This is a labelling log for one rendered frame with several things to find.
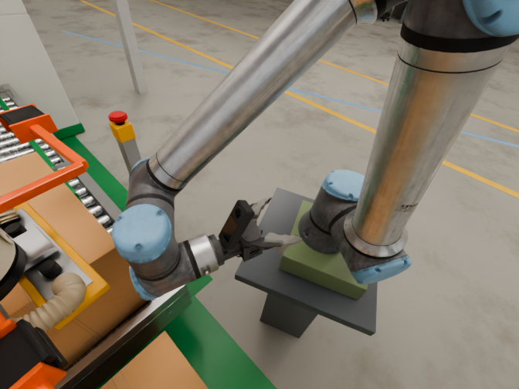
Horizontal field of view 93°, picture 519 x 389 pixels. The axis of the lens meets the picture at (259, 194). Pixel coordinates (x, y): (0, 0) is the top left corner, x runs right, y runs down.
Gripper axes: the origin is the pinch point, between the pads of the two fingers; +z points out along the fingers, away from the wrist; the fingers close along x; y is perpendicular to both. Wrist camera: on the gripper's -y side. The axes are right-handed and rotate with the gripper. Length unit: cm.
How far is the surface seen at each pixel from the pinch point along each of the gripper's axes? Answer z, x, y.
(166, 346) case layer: -43, -2, 54
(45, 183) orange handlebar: -46, -20, -13
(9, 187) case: -70, -57, 11
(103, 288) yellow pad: -42.4, -0.2, -0.5
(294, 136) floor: 136, -170, 115
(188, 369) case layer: -38, 8, 55
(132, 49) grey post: -2, -327, 50
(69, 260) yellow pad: -47.5, -8.8, -1.6
